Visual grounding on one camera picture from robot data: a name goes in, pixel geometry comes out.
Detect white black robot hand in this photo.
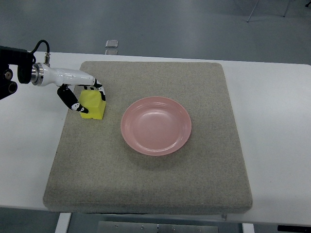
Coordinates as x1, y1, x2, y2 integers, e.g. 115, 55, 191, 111
31, 63, 106, 114

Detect yellow foam block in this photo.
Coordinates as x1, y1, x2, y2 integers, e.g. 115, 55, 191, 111
79, 90, 106, 120

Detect small clear floor plate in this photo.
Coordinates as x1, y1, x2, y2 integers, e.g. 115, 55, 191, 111
105, 40, 119, 48

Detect pink plate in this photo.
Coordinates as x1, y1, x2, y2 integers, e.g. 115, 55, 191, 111
121, 97, 192, 156

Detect grey foam mat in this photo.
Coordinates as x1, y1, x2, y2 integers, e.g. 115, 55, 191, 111
43, 61, 252, 215

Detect white left table leg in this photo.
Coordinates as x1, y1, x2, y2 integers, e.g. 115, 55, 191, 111
55, 213, 71, 233

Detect white table leg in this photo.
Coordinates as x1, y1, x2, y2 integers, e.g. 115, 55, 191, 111
55, 213, 71, 233
242, 223, 255, 233

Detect white right table leg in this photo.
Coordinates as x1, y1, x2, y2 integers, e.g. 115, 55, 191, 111
242, 223, 255, 233

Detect metal chair legs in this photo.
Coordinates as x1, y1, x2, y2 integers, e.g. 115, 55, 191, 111
245, 0, 311, 23

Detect black device on floor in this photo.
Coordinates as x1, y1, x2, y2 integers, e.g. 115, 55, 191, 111
277, 225, 311, 233

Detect grey metal base plate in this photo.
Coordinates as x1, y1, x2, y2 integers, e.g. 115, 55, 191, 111
97, 221, 219, 233

